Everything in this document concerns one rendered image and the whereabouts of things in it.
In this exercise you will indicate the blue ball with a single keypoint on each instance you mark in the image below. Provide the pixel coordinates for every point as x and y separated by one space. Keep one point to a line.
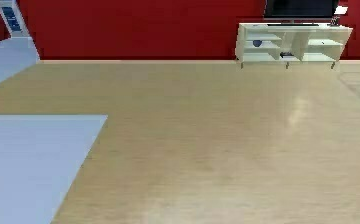
257 43

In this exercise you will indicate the black remote control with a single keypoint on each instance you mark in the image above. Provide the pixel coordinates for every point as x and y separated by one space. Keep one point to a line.
286 54

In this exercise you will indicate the white television stand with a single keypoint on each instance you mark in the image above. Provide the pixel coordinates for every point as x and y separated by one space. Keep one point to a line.
294 33

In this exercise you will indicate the black television set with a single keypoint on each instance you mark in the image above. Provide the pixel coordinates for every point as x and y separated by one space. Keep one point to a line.
299 7

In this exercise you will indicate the small black device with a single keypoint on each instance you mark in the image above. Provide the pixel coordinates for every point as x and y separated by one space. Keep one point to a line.
334 21

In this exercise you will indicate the small white box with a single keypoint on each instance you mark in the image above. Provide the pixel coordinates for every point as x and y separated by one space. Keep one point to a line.
341 10

